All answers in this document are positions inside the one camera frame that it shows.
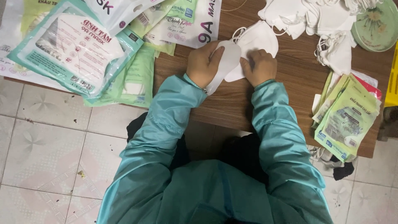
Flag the person's right hand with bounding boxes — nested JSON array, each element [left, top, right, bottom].
[[239, 49, 278, 88]]

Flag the person's left hand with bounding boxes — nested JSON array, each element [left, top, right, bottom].
[[186, 40, 226, 89]]

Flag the white face mask with loops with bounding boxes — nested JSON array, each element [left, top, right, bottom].
[[224, 20, 279, 83]]

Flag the white packet with black print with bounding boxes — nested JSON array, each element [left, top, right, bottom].
[[149, 0, 222, 49]]

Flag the small green packet blue label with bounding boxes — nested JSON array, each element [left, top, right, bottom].
[[166, 0, 198, 24]]

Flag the light green mask packet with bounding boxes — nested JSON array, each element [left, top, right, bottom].
[[129, 0, 178, 58], [83, 46, 156, 109]]

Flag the pile of white face masks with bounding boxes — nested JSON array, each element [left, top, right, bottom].
[[258, 0, 383, 40]]

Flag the white mask with bundled loops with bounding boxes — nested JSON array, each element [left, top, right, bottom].
[[315, 30, 354, 76]]

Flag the person's black trousers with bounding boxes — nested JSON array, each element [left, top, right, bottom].
[[126, 112, 270, 187]]

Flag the white packet with purple print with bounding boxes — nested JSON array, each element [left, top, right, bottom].
[[83, 0, 166, 37]]

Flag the stack of green mask packets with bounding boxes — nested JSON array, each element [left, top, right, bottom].
[[312, 70, 382, 163]]

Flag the white masks heap on floor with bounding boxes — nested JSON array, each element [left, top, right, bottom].
[[306, 144, 336, 170]]

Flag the green round floral plate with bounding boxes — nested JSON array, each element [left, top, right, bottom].
[[351, 0, 398, 52]]

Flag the person's teal jacket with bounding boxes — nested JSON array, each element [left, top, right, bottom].
[[96, 73, 334, 224]]

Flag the large teal-edged mask packet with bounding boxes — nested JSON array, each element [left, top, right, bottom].
[[6, 0, 144, 103]]

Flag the black cloth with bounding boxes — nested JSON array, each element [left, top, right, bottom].
[[330, 155, 355, 181]]

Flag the yellow plastic crate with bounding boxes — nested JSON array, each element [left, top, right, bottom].
[[384, 40, 398, 108]]

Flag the green packet under teal packet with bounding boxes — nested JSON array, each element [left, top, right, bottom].
[[20, 0, 60, 35]]

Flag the white packet with pink icons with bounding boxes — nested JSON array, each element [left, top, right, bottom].
[[0, 0, 73, 93]]

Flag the thin beige string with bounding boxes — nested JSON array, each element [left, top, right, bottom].
[[220, 0, 248, 12]]

